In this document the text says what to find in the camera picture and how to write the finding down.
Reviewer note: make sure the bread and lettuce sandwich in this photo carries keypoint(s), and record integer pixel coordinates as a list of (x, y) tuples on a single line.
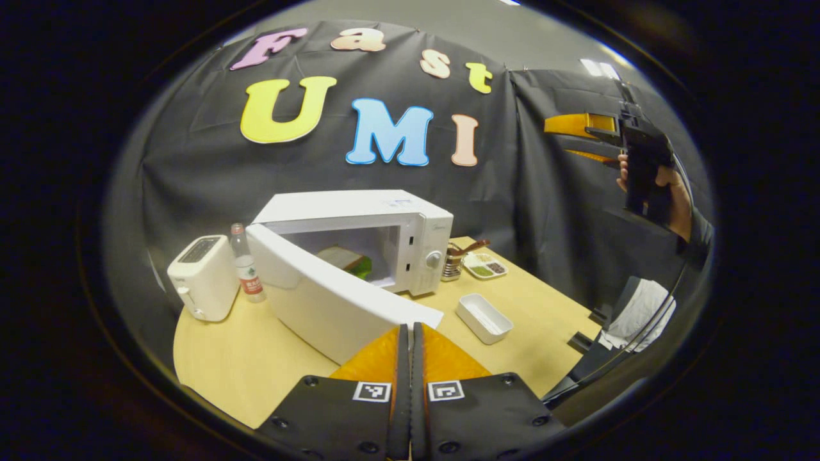
[(349, 261)]

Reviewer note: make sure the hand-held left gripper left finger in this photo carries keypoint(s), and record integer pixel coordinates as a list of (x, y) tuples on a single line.
[(398, 397)]

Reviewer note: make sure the ribbed metal utensil holder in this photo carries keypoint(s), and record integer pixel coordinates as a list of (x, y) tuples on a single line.
[(450, 269)]

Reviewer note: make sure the white rectangular tray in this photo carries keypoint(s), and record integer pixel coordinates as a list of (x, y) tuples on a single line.
[(485, 318)]

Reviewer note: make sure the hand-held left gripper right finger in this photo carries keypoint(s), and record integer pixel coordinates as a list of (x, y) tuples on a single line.
[(419, 410)]

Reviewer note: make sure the clear plastic water bottle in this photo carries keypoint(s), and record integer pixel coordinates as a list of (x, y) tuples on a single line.
[(248, 275)]

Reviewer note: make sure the black backdrop cloth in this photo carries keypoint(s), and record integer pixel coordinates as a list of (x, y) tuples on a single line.
[(192, 173)]

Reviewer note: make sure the white microwave oven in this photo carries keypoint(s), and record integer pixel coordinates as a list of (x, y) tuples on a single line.
[(320, 307)]

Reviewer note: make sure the small ceiling light panel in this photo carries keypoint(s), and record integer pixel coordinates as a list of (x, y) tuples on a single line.
[(599, 68)]

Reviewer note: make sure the white toaster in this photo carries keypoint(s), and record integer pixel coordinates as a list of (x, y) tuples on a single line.
[(202, 282)]

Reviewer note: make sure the white divided bean dish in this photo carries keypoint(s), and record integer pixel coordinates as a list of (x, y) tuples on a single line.
[(485, 266)]

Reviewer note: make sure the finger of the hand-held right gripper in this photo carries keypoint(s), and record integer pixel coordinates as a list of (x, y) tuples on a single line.
[(580, 125), (596, 150)]

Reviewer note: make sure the brown wooden spoon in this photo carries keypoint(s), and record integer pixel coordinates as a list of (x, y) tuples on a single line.
[(471, 246)]

